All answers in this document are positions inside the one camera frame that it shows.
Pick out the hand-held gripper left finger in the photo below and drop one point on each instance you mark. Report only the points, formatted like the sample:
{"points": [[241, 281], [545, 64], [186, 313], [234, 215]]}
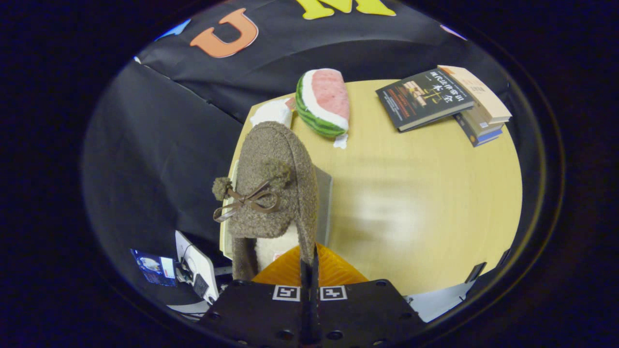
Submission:
{"points": [[261, 314]]}

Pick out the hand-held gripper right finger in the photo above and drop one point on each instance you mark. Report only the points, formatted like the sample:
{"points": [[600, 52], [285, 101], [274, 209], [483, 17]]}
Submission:
{"points": [[362, 314]]}

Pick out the beige storage box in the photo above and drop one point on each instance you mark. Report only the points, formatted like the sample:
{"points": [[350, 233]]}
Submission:
{"points": [[324, 208]]}

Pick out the brown fuzzy shoe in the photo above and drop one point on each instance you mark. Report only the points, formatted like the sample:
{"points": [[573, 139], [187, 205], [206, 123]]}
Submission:
{"points": [[275, 154]]}

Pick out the white power adapter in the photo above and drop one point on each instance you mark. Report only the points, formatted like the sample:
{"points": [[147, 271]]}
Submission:
{"points": [[198, 263]]}

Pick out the blue printed packet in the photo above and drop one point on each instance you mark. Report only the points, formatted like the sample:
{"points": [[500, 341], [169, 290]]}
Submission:
{"points": [[152, 267]]}

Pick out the black flat device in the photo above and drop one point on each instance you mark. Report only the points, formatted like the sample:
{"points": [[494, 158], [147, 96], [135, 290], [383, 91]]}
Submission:
{"points": [[476, 272]]}

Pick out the black backdrop cloth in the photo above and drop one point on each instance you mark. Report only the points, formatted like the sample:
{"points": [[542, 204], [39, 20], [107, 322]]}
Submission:
{"points": [[154, 159]]}

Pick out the white plush toy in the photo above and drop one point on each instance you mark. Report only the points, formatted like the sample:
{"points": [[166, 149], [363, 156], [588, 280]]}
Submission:
{"points": [[271, 112]]}

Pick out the blue-edged book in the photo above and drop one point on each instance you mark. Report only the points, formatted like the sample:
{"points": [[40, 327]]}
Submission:
{"points": [[486, 138]]}

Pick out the watermelon slice plush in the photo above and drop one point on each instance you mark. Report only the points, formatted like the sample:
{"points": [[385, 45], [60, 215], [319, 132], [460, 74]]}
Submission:
{"points": [[326, 99]]}

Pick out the black cover book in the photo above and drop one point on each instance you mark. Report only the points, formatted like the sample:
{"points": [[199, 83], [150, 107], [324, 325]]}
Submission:
{"points": [[423, 99]]}

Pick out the grey book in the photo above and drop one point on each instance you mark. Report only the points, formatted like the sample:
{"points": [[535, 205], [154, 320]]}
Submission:
{"points": [[488, 125]]}

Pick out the tan cover book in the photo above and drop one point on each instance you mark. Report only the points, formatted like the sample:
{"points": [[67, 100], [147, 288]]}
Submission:
{"points": [[476, 89]]}

